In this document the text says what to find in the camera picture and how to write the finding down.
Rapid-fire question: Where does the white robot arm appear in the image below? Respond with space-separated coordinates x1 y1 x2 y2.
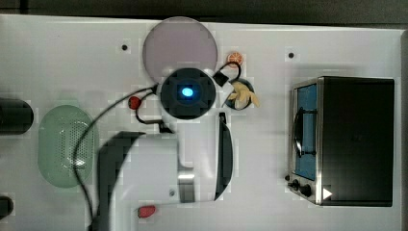
89 68 234 231

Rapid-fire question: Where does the red toy piece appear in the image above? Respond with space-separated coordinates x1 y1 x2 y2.
138 205 156 218

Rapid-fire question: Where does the green plastic strainer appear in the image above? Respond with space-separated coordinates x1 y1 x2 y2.
38 105 98 189

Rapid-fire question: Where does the black cylinder object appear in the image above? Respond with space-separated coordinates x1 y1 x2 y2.
0 98 34 135

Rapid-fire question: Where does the orange slice toy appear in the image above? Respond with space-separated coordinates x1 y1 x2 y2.
227 52 243 67

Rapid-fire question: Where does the red strawberry toy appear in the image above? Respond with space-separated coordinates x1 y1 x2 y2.
128 96 141 110

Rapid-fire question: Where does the silver toaster oven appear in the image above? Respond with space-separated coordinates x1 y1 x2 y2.
285 76 395 207

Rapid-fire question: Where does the yellow plush banana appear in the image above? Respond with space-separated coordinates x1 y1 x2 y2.
228 82 260 110

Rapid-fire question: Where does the black cable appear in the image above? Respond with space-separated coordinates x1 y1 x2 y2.
72 84 160 225

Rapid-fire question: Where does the black object at edge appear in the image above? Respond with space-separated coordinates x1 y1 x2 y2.
0 196 14 219

